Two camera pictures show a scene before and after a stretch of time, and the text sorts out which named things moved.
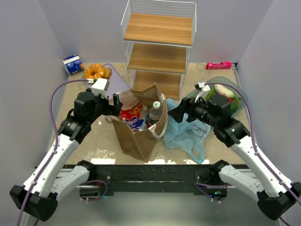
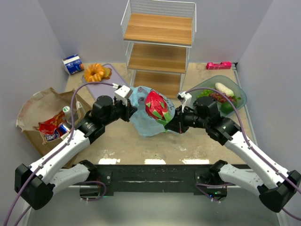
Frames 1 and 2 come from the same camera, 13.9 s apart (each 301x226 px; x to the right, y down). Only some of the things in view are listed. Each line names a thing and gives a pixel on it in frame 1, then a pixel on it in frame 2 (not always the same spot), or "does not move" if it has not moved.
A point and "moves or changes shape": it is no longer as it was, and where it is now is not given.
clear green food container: x=236 y=95 does not move
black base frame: x=159 y=178 does not move
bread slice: x=107 y=73 does not move
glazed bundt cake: x=95 y=71 does not move
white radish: x=224 y=91 does not move
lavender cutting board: x=116 y=84 does not move
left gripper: x=112 y=107 -> x=128 y=111
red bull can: x=139 y=124 moves or changes shape
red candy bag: x=130 y=116 -> x=48 y=127
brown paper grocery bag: x=141 y=144 -> x=41 y=105
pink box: x=224 y=65 does not move
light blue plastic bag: x=190 y=134 -> x=141 y=123
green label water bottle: x=154 y=113 -> x=66 y=109
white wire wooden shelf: x=158 y=35 does not move
